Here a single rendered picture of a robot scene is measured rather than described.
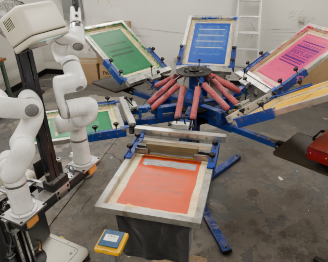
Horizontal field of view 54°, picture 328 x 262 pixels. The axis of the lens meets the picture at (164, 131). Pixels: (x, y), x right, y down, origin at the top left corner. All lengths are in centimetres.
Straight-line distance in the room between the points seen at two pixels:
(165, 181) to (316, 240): 163
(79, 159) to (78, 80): 56
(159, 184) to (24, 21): 117
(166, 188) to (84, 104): 76
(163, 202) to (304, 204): 196
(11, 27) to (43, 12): 13
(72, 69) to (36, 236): 149
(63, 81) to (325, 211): 276
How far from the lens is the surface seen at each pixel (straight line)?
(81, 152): 186
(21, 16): 135
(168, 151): 219
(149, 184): 200
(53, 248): 270
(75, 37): 165
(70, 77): 148
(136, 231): 201
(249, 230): 312
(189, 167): 213
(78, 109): 149
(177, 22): 617
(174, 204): 185
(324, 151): 220
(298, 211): 342
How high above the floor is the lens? 217
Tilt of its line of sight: 28 degrees down
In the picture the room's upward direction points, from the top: 2 degrees counter-clockwise
